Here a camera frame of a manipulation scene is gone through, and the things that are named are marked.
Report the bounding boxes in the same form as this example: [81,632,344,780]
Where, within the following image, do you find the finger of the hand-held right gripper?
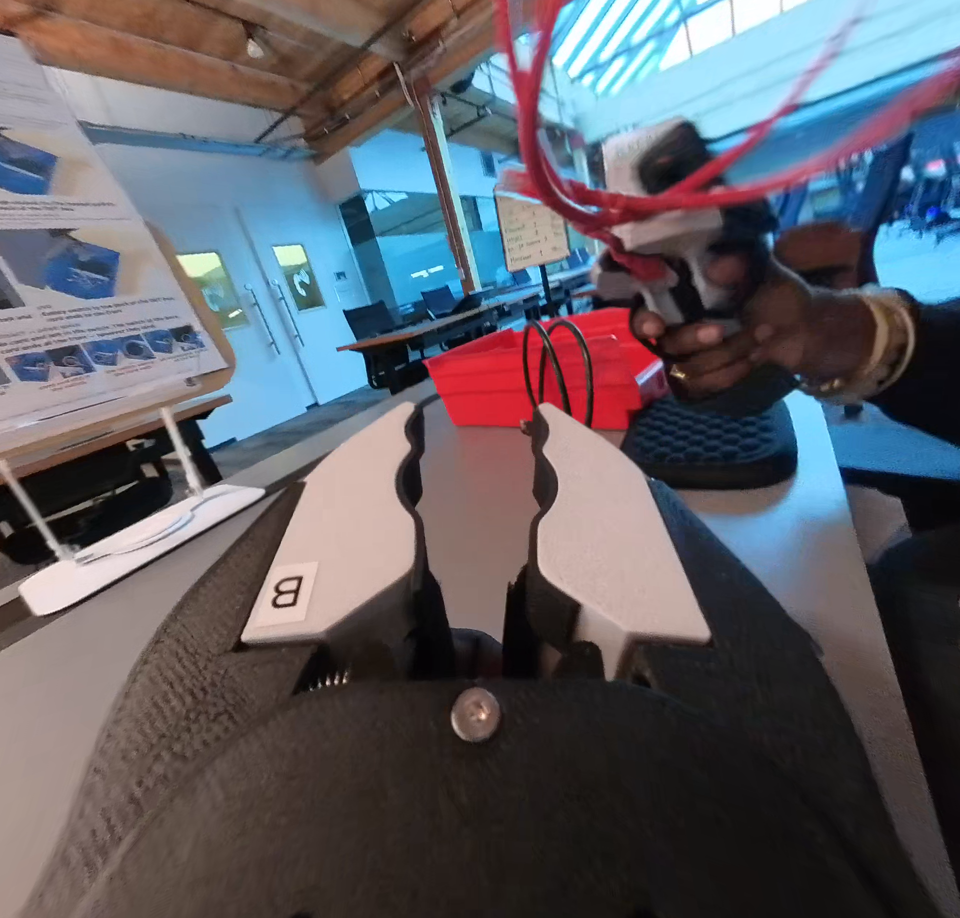
[592,264,680,311]
[613,207,727,253]

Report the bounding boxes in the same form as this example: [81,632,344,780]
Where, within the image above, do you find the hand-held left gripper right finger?
[502,402,714,681]

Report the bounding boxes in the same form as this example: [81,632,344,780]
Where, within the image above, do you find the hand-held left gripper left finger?
[240,400,455,679]

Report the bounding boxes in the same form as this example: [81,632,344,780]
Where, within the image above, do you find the red ethernet cable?
[491,0,960,281]

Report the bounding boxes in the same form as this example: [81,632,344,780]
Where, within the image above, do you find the person's right forearm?
[810,284,960,427]

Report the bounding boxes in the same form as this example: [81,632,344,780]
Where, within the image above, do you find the person's right hand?
[628,246,826,409]

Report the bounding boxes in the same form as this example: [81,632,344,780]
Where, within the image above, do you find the handwritten whiteboard sign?
[493,189,573,319]

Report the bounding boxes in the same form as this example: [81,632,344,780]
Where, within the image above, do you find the white monitor stand base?
[0,406,267,617]

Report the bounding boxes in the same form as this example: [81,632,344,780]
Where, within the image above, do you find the black mesh wrist rest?
[621,389,800,491]

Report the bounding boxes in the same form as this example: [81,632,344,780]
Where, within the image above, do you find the red plastic bin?
[423,306,669,431]

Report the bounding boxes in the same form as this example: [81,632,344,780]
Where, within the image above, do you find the white door with window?
[161,209,312,446]
[240,205,361,412]

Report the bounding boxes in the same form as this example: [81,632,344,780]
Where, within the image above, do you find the long wooden table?
[336,269,601,395]

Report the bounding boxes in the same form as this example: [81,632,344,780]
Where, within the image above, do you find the instruction poster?
[0,33,230,435]

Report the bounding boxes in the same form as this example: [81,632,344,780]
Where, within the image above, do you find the black cable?
[521,318,595,431]

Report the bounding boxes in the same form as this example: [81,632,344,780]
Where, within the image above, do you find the wooden support post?
[412,89,481,296]

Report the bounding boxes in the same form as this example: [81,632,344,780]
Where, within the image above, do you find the gold bangle bracelets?
[796,284,918,403]

